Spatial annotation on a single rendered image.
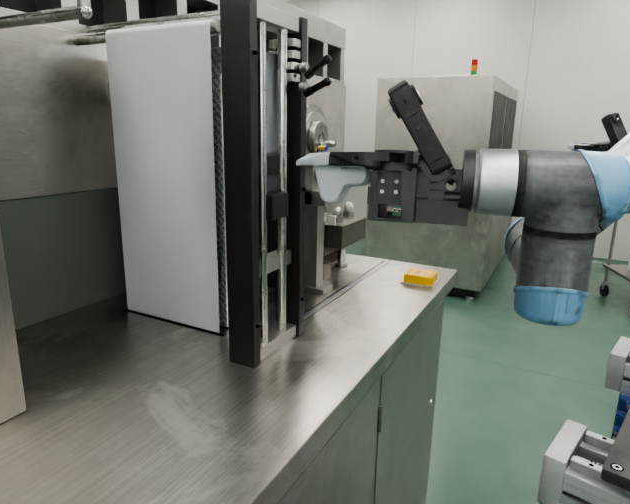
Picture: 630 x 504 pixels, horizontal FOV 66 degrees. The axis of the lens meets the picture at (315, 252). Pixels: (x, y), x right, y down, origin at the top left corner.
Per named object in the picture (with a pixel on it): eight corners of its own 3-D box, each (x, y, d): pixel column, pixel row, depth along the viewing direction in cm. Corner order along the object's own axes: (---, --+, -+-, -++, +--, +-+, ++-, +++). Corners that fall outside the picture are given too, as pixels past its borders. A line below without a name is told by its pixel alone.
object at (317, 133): (321, 113, 109) (331, 136, 115) (313, 113, 110) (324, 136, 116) (310, 140, 106) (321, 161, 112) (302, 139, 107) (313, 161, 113)
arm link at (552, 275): (568, 300, 63) (581, 217, 61) (592, 334, 53) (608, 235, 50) (504, 294, 65) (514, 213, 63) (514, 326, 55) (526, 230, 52)
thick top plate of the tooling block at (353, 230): (341, 249, 125) (342, 226, 124) (218, 231, 143) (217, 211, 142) (365, 238, 139) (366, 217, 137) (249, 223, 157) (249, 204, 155)
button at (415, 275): (430, 287, 119) (431, 277, 118) (403, 282, 122) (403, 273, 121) (437, 279, 125) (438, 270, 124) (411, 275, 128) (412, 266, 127)
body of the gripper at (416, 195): (361, 219, 56) (470, 226, 53) (365, 143, 55) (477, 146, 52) (370, 217, 63) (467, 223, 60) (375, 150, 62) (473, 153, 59)
